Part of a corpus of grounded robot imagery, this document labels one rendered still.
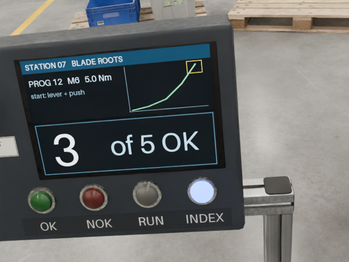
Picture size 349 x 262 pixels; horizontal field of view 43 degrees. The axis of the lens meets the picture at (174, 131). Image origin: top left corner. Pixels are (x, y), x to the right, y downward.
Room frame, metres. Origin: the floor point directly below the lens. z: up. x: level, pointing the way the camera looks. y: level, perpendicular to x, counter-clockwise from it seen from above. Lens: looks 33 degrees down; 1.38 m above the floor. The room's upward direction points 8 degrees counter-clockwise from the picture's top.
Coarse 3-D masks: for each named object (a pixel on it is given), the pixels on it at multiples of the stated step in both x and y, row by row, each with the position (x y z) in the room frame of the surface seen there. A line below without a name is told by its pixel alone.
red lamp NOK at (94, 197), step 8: (88, 184) 0.32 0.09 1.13; (96, 184) 0.32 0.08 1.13; (80, 192) 0.32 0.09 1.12; (88, 192) 0.31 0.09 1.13; (96, 192) 0.31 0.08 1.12; (104, 192) 0.31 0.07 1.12; (80, 200) 0.32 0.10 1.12; (88, 200) 0.31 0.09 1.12; (96, 200) 0.31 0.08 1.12; (104, 200) 0.31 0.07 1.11; (88, 208) 0.31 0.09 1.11; (96, 208) 0.31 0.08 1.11
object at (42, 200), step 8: (32, 192) 0.32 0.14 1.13; (40, 192) 0.32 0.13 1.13; (48, 192) 0.32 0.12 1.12; (32, 200) 0.32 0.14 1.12; (40, 200) 0.32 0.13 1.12; (48, 200) 0.32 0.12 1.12; (56, 200) 0.32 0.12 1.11; (32, 208) 0.32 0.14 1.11; (40, 208) 0.31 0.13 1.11; (48, 208) 0.32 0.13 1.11
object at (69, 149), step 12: (36, 132) 0.34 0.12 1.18; (48, 132) 0.34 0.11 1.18; (60, 132) 0.33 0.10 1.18; (72, 132) 0.33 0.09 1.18; (84, 132) 0.33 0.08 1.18; (48, 144) 0.33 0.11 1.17; (60, 144) 0.33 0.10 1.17; (72, 144) 0.33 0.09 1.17; (84, 144) 0.33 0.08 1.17; (48, 156) 0.33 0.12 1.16; (60, 156) 0.33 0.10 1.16; (72, 156) 0.33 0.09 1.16; (84, 156) 0.33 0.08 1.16; (48, 168) 0.33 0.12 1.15; (60, 168) 0.33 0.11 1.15; (72, 168) 0.33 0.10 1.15; (84, 168) 0.32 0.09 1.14; (96, 168) 0.32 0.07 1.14
